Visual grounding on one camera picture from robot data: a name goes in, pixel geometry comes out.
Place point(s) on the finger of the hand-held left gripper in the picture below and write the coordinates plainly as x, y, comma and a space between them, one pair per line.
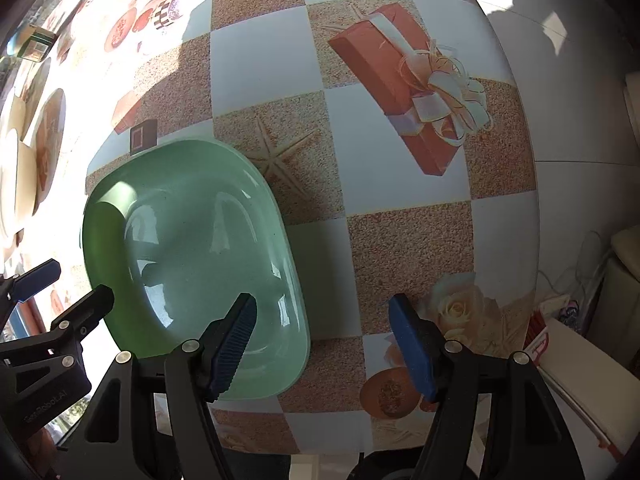
92, 305
39, 276

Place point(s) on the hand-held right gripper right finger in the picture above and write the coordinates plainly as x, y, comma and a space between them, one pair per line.
414, 350

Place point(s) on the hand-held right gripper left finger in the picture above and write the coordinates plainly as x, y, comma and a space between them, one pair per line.
234, 347

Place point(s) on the green plate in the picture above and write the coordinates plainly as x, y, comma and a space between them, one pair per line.
200, 240

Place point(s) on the red and white box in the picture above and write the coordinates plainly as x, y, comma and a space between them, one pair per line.
537, 332

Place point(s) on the patterned round plate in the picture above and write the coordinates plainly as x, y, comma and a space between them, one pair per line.
50, 150

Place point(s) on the cream cushioned seat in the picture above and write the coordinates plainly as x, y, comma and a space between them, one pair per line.
625, 255

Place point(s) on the printed checkered tablecloth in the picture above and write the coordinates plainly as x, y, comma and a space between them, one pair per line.
270, 70

